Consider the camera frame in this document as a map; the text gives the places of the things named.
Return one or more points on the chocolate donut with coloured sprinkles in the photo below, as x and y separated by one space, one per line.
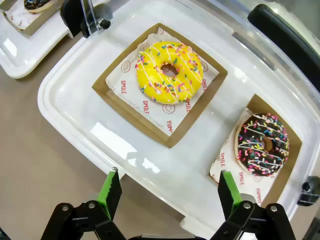
250 155

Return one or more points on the clear display case lid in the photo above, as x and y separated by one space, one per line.
87 15

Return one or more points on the printed paper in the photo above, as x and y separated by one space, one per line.
132 95
17 18
230 162

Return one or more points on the plain chocolate glazed donut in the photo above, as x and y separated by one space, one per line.
35 6

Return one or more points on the white display case base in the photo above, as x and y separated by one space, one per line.
15 57
75 112

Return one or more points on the printed paper under yellow donut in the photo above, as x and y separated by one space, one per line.
132 95

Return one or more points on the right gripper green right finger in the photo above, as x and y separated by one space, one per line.
226 195

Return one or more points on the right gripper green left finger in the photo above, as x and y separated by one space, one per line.
112 195

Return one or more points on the printed paper under sprinkle chocolate donut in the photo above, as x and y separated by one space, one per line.
230 162

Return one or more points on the yellow glazed sprinkle donut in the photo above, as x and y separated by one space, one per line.
150 82

